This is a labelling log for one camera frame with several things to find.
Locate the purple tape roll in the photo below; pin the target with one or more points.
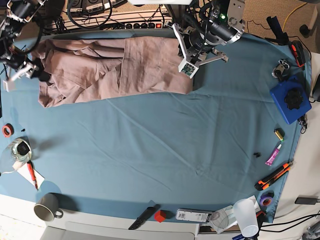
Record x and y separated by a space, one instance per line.
266 199

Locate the small black clip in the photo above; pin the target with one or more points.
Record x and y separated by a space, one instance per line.
257 154

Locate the white paper note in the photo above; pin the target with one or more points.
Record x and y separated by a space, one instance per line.
24 172

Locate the red cube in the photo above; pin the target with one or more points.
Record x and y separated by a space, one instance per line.
160 216

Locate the orange utility knife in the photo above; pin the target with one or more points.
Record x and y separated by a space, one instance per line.
269 180

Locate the translucent plastic cup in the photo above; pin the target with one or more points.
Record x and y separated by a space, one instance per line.
245 214

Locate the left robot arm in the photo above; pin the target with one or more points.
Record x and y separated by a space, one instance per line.
217 22

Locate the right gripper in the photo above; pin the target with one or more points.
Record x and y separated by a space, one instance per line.
19 66

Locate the blue box with black knob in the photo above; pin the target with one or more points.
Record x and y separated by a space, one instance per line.
291 99

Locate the foot pedal labelled zero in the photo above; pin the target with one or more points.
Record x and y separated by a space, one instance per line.
94 5

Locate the clear plastic packaging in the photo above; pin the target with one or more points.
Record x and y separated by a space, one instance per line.
223 219

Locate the black phone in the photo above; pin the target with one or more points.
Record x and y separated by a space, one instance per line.
306 200

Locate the red tape roll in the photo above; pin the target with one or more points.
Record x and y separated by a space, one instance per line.
7 130

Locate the white barcode box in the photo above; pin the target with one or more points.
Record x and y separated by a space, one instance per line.
191 215

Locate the purple glue tube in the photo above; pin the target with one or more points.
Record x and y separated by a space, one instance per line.
273 156

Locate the red pen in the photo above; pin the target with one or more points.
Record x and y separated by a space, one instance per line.
32 174

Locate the pink T-shirt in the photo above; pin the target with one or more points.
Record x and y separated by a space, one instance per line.
88 70

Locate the red black tool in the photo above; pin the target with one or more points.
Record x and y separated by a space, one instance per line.
298 53

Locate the grey ceramic mug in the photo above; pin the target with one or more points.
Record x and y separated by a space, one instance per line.
47 208

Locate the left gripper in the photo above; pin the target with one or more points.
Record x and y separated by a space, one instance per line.
193 49

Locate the foot pedal labelled start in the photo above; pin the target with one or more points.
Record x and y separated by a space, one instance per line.
75 5

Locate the silver metal clamp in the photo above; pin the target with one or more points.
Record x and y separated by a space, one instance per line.
278 71

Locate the white power strip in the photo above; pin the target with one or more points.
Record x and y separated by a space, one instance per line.
142 25

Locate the black folding knife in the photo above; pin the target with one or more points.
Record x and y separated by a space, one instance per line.
148 213

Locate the blue table cloth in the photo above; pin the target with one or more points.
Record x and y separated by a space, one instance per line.
117 156

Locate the yellow black battery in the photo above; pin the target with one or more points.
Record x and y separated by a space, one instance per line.
280 134

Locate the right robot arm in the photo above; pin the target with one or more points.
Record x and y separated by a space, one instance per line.
17 15

